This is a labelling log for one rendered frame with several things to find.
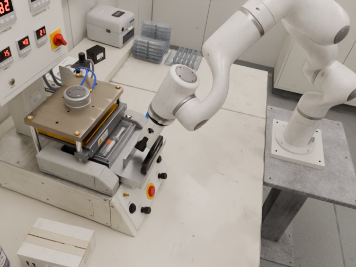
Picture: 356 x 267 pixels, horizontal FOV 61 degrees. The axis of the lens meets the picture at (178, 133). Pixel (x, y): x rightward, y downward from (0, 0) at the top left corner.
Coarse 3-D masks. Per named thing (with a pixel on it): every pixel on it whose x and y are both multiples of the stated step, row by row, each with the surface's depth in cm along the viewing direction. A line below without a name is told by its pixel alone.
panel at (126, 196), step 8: (152, 168) 114; (160, 168) 119; (152, 176) 113; (144, 184) 108; (152, 184) 113; (160, 184) 119; (120, 192) 95; (128, 192) 99; (136, 192) 103; (144, 192) 108; (120, 200) 95; (128, 200) 99; (136, 200) 103; (144, 200) 108; (152, 200) 113; (128, 208) 99; (136, 208) 103; (128, 216) 99; (136, 216) 103; (144, 216) 107; (136, 224) 103
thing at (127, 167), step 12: (132, 144) 98; (120, 156) 99; (132, 156) 99; (144, 156) 100; (156, 156) 101; (120, 168) 95; (132, 168) 96; (120, 180) 94; (132, 180) 92; (144, 180) 94
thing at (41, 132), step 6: (114, 108) 102; (108, 114) 99; (102, 120) 97; (96, 126) 95; (42, 132) 93; (48, 132) 92; (90, 132) 92; (96, 132) 94; (48, 138) 94; (54, 138) 93; (60, 138) 92; (66, 138) 91; (84, 138) 90; (90, 138) 91; (66, 144) 93; (72, 144) 92; (84, 144) 90
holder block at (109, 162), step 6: (132, 126) 106; (132, 132) 106; (126, 138) 101; (120, 144) 99; (66, 150) 95; (72, 150) 95; (114, 150) 97; (120, 150) 99; (114, 156) 95; (96, 162) 94; (102, 162) 93; (108, 162) 93
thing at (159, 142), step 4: (160, 136) 102; (156, 140) 100; (160, 140) 101; (156, 144) 99; (160, 144) 101; (152, 148) 97; (156, 148) 98; (148, 152) 96; (152, 152) 96; (156, 152) 99; (148, 156) 95; (152, 156) 95; (144, 160) 93; (148, 160) 94; (144, 164) 92; (148, 164) 93; (144, 168) 93; (140, 172) 94; (144, 172) 94
